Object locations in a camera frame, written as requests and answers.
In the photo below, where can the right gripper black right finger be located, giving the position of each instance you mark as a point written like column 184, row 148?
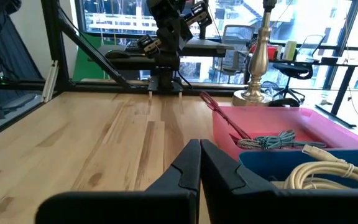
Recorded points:
column 259, row 208

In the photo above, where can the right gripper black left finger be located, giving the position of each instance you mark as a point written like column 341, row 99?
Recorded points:
column 154, row 208

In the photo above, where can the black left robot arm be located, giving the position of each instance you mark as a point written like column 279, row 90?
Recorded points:
column 166, row 71

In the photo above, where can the dark grey desk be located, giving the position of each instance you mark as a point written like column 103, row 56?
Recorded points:
column 204, row 49

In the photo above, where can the black keyboard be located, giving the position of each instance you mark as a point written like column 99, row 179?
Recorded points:
column 132, row 46

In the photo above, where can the blue plastic bin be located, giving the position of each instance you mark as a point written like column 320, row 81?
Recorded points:
column 269, row 163

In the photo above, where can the black computer mouse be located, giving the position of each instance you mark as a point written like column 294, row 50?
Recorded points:
column 117, row 54

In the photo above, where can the grey office chair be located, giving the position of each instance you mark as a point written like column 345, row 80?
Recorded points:
column 236, row 40

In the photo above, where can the silver lamp with white shade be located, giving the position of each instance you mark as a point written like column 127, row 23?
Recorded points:
column 258, row 62

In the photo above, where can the pink plastic bin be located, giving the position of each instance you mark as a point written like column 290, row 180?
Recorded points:
column 275, row 119

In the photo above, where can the green board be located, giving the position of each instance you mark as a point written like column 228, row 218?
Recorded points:
column 85, row 65

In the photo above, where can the red box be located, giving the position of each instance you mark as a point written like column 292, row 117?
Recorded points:
column 270, row 53

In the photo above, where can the white green can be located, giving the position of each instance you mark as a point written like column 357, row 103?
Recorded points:
column 289, row 50

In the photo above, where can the black office chair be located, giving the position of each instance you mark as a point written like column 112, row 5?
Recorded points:
column 292, row 70

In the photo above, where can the large window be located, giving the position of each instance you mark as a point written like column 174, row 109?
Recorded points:
column 306, row 18

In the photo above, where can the black desk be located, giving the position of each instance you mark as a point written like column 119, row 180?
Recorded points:
column 342, row 93

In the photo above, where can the dark blue fabric screen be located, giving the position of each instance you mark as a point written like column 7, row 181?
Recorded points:
column 11, row 53

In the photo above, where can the black aluminium rig frame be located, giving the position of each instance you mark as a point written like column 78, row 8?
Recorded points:
column 54, row 46

